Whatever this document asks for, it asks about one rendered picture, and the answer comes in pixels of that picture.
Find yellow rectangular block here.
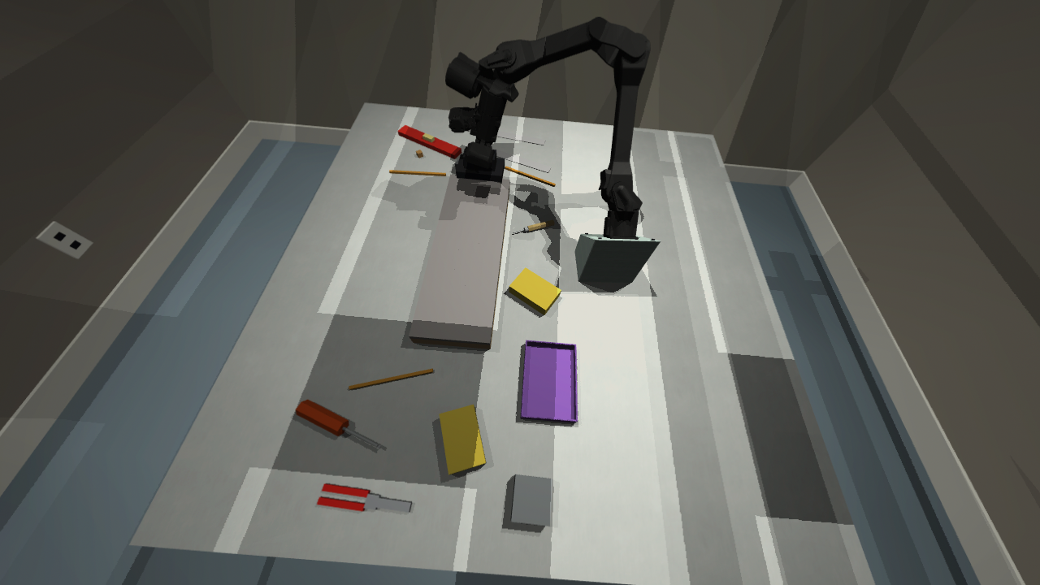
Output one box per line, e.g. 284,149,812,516
440,405,486,475
509,268,561,315

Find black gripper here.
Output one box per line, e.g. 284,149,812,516
465,106,502,170

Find red-handled pliers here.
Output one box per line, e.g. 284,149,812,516
318,484,412,513

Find purple tray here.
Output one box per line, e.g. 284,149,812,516
521,340,578,423

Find dark red long bar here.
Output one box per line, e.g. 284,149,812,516
398,125,462,158

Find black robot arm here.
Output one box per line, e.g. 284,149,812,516
445,17,651,240

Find orange-handled screwdriver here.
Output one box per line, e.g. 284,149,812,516
295,400,381,449

